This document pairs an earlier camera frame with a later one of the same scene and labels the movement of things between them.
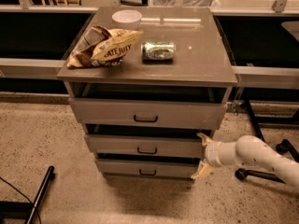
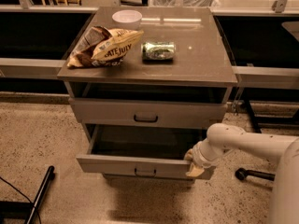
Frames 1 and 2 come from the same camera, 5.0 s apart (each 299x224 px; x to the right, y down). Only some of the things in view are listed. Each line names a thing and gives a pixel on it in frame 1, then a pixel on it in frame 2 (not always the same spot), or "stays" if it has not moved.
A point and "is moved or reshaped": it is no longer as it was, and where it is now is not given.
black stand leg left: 41,196 stays
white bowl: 127,19 stays
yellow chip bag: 104,47 stays
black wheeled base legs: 282,147 stays
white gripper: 212,154 → 199,156
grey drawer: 146,143 is moved or reshaped
